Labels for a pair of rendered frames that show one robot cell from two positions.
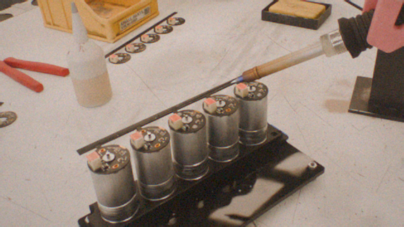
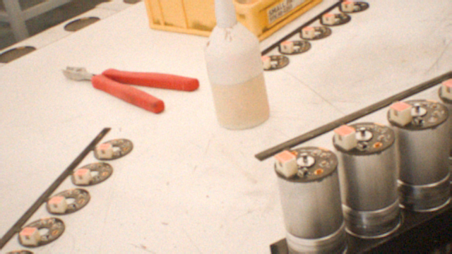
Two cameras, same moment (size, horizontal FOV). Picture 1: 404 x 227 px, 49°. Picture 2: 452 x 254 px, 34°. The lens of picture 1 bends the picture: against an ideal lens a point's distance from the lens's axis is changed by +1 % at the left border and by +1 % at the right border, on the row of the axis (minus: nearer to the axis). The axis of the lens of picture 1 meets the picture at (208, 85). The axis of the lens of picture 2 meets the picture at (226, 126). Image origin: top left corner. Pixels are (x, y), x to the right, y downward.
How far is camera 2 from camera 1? 0.07 m
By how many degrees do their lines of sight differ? 11
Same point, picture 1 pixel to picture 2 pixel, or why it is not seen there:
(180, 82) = (376, 91)
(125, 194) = (331, 219)
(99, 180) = (294, 193)
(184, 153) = (415, 164)
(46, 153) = (185, 190)
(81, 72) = (228, 73)
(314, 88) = not seen: outside the picture
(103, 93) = (258, 106)
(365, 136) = not seen: outside the picture
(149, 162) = (365, 173)
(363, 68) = not seen: outside the picture
